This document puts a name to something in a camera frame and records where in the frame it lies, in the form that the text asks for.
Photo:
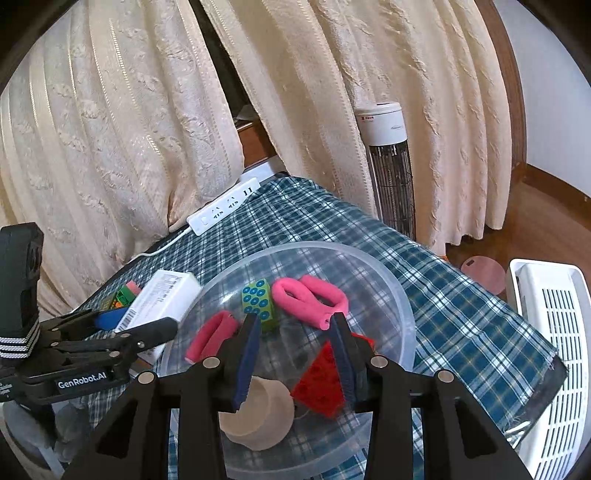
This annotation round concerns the red building block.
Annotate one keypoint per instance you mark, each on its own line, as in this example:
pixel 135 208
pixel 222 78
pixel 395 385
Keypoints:
pixel 318 378

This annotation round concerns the white plastic basket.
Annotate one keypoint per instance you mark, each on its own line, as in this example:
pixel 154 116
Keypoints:
pixel 554 323

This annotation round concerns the cream patterned curtain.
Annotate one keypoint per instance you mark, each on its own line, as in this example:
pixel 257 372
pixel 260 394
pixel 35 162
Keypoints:
pixel 115 138
pixel 346 55

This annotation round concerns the long pink foam roller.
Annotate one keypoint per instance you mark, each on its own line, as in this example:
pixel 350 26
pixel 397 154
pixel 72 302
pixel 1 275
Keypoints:
pixel 295 300

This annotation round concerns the grey cloth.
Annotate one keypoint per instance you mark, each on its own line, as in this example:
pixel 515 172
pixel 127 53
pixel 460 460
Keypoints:
pixel 69 429

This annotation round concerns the white and blue medicine box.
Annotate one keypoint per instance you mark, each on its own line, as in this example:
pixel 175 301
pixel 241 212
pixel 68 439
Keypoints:
pixel 161 295

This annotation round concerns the brown wooden window sill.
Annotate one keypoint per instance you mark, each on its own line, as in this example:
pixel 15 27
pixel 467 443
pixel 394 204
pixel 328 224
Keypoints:
pixel 254 143

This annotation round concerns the plain green building block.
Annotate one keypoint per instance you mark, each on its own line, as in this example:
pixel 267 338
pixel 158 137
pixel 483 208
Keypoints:
pixel 119 293

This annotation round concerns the clear plastic basin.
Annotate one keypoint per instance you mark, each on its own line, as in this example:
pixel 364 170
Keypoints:
pixel 323 263

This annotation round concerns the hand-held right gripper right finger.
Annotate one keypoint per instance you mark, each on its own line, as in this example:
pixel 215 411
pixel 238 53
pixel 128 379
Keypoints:
pixel 344 364

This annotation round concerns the white medicine bottle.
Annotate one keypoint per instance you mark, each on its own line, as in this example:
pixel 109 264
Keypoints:
pixel 263 415

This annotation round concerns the brown wooden door frame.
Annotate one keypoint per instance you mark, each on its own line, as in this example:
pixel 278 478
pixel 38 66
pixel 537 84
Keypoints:
pixel 519 124

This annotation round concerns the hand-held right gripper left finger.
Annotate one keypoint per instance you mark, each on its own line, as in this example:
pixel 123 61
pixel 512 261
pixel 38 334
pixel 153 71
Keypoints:
pixel 247 364

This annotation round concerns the blue plaid tablecloth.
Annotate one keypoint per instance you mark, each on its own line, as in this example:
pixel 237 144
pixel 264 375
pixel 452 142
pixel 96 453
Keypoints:
pixel 438 300

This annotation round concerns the pink round stool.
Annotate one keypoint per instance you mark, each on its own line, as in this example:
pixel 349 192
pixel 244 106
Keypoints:
pixel 485 272

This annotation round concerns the white tower heater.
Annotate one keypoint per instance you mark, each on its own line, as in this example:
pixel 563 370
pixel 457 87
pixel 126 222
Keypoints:
pixel 388 184

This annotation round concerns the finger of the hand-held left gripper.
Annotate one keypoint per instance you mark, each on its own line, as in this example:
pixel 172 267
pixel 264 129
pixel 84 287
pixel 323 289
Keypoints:
pixel 147 332
pixel 108 319

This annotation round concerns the short pink foam roller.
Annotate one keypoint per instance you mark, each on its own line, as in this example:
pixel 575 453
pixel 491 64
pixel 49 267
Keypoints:
pixel 207 337

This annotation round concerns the small green dotted block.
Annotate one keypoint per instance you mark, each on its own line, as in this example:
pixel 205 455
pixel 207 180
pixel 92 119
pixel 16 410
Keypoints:
pixel 258 300

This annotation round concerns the pink building block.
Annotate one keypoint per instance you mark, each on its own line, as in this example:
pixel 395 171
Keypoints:
pixel 133 288

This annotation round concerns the white power strip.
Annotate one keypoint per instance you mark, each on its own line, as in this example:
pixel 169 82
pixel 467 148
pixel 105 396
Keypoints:
pixel 221 207

